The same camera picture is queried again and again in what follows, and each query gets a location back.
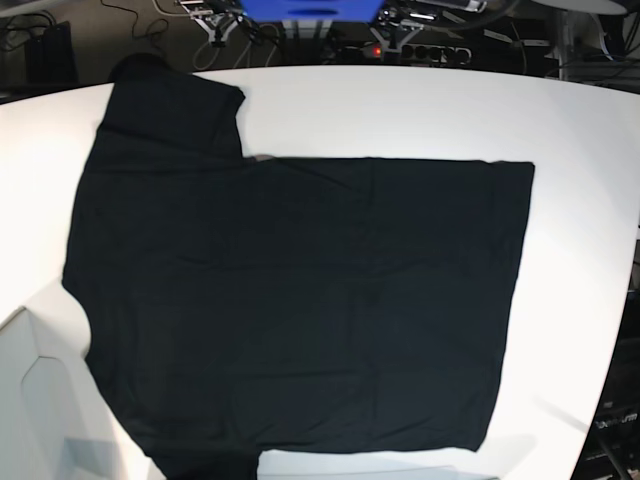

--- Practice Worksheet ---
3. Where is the black equipment with white lettering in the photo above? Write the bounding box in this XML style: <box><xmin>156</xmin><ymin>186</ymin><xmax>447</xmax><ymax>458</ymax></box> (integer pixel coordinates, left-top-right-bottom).
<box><xmin>571</xmin><ymin>290</ymin><xmax>639</xmax><ymax>479</ymax></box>

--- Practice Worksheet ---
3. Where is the black power strip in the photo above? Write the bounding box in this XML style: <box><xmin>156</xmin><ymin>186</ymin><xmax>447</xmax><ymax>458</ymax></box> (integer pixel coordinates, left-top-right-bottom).
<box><xmin>343</xmin><ymin>43</ymin><xmax>472</xmax><ymax>68</ymax></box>

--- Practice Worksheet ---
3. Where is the blue box overhead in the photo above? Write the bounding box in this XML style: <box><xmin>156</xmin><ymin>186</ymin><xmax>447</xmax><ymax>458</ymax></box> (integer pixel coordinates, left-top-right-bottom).
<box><xmin>241</xmin><ymin>0</ymin><xmax>384</xmax><ymax>22</ymax></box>

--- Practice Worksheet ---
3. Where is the black T-shirt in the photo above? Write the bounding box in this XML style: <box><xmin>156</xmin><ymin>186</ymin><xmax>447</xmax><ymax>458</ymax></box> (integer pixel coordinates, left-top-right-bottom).
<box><xmin>62</xmin><ymin>58</ymin><xmax>535</xmax><ymax>479</ymax></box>

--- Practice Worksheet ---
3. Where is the white grey cable on floor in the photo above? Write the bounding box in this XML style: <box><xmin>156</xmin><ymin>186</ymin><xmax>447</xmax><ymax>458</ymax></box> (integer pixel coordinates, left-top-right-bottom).
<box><xmin>192</xmin><ymin>19</ymin><xmax>281</xmax><ymax>71</ymax></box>

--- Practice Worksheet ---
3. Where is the white side table panel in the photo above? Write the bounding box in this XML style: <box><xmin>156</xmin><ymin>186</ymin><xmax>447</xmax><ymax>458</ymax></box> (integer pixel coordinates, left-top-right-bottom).
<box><xmin>1</xmin><ymin>308</ymin><xmax>152</xmax><ymax>479</ymax></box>

